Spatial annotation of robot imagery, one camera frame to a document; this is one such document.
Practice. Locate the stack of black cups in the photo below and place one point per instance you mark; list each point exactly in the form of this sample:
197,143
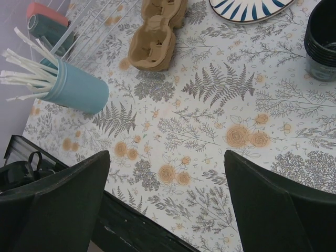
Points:
319,42

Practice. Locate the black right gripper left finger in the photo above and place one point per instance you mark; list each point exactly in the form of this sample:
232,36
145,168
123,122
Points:
55,213

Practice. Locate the floral tablecloth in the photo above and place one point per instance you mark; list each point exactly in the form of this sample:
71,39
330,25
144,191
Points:
234,87

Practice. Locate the brown cardboard cup carrier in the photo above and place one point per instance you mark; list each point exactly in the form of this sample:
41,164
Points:
153,43

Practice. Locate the white wrapped straws bundle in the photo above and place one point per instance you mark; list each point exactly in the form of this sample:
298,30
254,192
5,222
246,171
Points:
41,78

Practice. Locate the blue striped white plate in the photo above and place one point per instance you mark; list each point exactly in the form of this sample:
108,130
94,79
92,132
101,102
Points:
248,11

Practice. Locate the dark teal cup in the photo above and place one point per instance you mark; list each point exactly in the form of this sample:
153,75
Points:
46,30

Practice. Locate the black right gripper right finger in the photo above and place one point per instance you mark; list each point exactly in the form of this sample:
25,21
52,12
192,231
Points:
274,213

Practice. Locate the light blue straw cup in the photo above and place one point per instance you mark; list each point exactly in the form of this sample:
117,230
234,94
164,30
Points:
78,90

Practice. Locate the pink cup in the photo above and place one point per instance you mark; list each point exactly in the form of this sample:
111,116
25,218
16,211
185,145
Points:
37,8

